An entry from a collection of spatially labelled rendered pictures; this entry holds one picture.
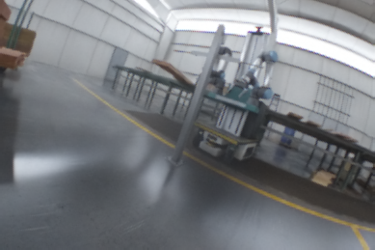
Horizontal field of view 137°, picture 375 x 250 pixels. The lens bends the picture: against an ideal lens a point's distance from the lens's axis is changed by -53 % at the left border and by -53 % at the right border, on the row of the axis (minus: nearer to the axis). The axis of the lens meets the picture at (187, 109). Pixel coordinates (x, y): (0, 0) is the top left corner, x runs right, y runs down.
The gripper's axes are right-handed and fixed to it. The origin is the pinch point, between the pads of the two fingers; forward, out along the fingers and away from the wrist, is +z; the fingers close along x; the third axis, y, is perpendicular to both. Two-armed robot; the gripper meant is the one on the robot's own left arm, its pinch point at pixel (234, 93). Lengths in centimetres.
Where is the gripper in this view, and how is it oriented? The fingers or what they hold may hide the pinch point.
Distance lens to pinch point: 145.4
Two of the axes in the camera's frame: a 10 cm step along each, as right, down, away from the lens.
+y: -5.0, -5.4, -6.8
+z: -6.6, 7.4, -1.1
